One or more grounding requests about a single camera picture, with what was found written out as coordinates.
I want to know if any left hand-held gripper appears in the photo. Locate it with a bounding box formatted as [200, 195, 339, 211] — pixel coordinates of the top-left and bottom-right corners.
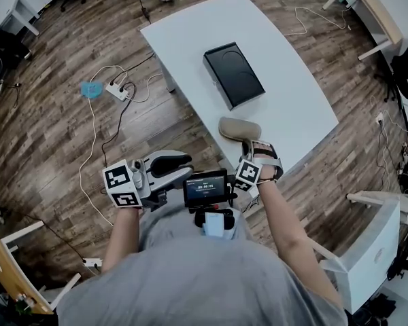
[101, 150, 194, 213]

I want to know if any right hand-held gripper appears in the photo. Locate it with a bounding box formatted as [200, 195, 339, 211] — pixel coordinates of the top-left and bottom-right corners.
[234, 139, 285, 198]

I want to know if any beige glasses case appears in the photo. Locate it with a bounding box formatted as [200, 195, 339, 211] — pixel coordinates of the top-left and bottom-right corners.
[218, 116, 262, 142]

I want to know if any person's right forearm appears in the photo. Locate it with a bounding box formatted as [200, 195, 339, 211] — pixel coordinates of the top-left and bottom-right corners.
[258, 166, 344, 310]

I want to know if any person's left forearm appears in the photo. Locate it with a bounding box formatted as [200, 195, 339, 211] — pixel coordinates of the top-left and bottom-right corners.
[101, 207, 141, 274]

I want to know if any person's right hand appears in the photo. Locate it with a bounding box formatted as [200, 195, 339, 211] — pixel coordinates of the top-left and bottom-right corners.
[253, 141, 279, 159]

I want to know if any chest-mounted screen device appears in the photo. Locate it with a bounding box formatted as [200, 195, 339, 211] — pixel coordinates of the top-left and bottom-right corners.
[182, 169, 228, 207]

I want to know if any black rectangular box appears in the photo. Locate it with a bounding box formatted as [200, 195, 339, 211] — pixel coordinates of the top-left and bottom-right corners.
[203, 41, 267, 111]

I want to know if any white table leg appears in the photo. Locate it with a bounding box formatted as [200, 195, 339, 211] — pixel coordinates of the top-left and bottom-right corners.
[158, 58, 177, 93]

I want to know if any blue cloth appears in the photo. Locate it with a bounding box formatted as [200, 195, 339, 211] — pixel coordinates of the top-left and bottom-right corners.
[80, 81, 105, 101]

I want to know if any person's grey shirt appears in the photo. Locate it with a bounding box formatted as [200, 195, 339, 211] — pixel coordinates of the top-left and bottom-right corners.
[56, 198, 350, 326]

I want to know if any white side table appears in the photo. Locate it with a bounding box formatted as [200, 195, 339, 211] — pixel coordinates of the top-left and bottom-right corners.
[319, 190, 408, 315]

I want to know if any light wooden desk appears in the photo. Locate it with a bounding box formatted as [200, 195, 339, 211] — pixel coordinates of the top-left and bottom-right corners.
[0, 219, 82, 315]
[322, 0, 404, 60]

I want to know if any white desk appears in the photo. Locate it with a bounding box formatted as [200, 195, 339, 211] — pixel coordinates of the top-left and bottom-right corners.
[0, 0, 41, 37]

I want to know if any black chest mount bracket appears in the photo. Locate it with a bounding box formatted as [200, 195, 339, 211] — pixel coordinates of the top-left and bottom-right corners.
[194, 209, 237, 239]

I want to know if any black power strip cable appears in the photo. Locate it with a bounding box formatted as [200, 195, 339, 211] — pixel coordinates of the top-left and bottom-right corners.
[101, 81, 137, 168]

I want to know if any short white cable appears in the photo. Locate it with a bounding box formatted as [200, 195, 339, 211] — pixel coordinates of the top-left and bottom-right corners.
[131, 73, 164, 103]

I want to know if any long white floor cable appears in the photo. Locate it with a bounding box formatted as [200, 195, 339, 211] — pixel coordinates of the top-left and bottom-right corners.
[78, 65, 129, 227]

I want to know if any black socket cable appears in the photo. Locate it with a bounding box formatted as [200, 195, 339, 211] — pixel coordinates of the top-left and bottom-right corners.
[375, 122, 401, 192]

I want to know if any thin white floor cable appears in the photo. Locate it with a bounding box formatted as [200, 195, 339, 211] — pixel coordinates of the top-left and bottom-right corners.
[284, 7, 351, 37]

